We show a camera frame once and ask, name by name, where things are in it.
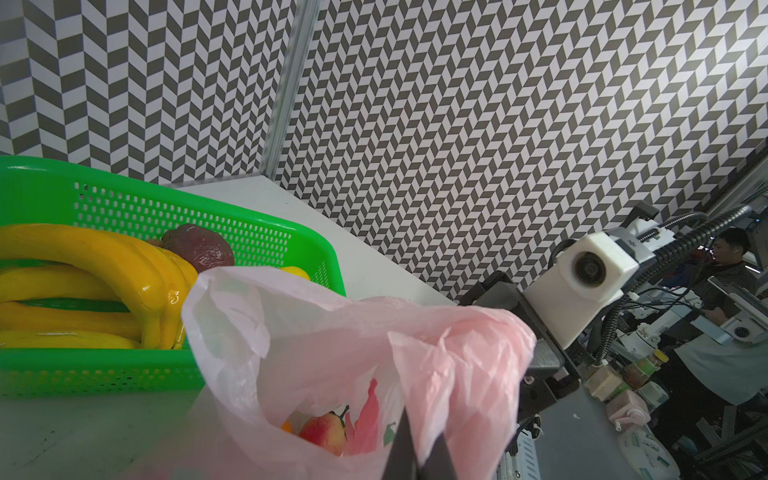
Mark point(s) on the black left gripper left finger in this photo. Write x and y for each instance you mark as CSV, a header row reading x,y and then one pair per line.
x,y
402,462

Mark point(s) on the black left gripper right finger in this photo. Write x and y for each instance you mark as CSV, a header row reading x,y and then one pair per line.
x,y
439,464

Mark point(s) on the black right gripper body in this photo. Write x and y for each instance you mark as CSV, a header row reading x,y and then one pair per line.
x,y
551,374

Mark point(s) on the pink plastic bag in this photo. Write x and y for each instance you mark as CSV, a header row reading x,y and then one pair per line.
x,y
273,347

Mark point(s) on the yellow fake lemon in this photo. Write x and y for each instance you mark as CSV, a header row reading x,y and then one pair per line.
x,y
299,272

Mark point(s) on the dark purple fake fruit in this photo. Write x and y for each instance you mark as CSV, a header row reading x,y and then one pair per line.
x,y
204,249

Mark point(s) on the yellow fake banana bunch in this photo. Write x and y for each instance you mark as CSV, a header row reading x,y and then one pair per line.
x,y
74,287

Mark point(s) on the cluttered background workbench items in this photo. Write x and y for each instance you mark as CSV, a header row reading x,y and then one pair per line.
x,y
636,390

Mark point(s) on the seated person in background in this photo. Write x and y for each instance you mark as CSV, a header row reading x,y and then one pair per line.
x,y
728,267

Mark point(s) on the green plastic basket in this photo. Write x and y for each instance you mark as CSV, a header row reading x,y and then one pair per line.
x,y
35,190

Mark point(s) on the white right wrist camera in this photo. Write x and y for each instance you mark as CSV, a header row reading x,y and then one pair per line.
x,y
585,278

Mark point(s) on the aluminium corner post right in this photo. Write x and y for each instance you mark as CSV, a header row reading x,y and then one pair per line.
x,y
305,19

